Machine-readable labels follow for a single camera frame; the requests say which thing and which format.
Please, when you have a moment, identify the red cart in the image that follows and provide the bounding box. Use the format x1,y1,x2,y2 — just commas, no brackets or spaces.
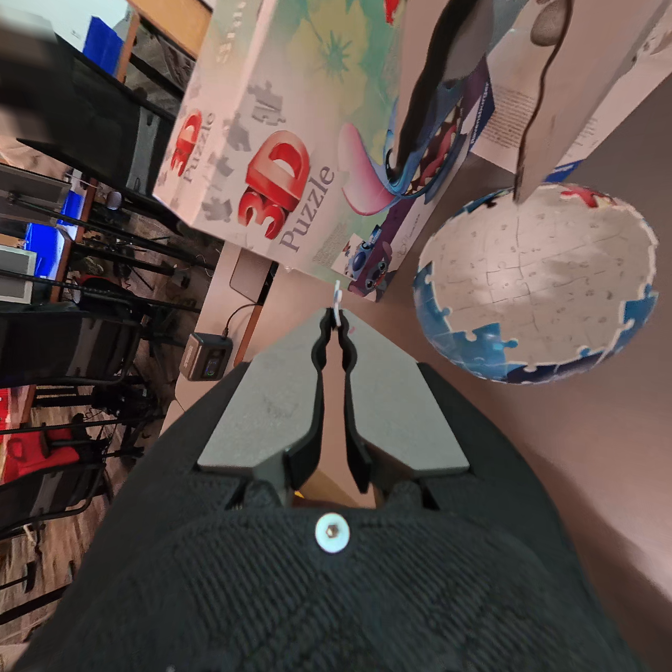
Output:
0,420,85,486

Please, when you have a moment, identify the blue puzzle ball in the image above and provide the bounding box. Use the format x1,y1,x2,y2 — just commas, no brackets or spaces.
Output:
412,181,659,385

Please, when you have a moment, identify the black power bank cable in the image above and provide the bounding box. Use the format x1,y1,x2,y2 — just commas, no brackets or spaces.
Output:
223,303,263,337

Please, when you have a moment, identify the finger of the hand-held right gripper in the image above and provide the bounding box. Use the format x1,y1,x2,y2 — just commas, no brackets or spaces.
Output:
391,0,491,182
513,0,666,205

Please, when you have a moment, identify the green printed puzzle box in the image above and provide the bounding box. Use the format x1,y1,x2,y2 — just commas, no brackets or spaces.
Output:
152,0,672,302

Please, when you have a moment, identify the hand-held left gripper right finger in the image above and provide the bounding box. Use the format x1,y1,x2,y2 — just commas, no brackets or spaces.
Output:
336,309,470,494

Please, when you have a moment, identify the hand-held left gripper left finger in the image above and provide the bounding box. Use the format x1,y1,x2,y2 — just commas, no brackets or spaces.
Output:
196,307,335,491

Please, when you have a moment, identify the puzzle piece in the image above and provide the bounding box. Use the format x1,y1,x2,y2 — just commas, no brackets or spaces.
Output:
330,280,350,333

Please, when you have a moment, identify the blue crate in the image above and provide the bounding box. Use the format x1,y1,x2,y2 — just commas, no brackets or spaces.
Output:
83,16,128,77

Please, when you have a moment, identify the dark grey power bank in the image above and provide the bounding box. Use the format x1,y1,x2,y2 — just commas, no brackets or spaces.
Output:
180,332,234,381

